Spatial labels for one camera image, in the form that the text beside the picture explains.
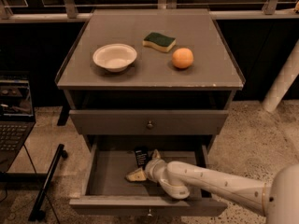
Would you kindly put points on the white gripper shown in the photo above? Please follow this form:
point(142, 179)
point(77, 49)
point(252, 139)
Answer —
point(150, 169)

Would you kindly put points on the black rxbar chocolate bar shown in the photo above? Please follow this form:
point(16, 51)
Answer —
point(141, 156)

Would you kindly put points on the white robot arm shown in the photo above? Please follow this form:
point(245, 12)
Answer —
point(277, 201)

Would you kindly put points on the round top drawer knob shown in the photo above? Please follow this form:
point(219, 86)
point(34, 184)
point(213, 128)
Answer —
point(150, 125)

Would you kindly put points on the round drawer knob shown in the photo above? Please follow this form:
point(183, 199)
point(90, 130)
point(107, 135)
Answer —
point(150, 125)
point(150, 213)

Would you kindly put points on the round middle drawer knob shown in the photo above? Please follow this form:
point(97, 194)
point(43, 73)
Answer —
point(150, 213)

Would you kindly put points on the grey closed top drawer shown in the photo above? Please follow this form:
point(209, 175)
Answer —
point(134, 122)

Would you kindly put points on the grey drawer cabinet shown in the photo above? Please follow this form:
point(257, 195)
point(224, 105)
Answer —
point(151, 82)

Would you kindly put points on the orange fruit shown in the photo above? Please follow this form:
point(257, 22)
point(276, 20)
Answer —
point(182, 58)

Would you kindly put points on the white bowl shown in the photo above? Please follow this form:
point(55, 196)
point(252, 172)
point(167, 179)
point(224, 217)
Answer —
point(114, 57)

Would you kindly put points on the black table leg bar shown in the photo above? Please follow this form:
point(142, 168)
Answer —
point(37, 213)

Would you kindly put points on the green yellow sponge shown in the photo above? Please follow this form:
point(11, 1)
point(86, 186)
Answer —
point(159, 42)

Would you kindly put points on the black laptop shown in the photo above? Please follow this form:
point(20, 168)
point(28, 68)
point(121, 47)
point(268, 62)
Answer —
point(17, 115)

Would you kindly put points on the metal window railing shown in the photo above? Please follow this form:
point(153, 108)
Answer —
point(80, 10)

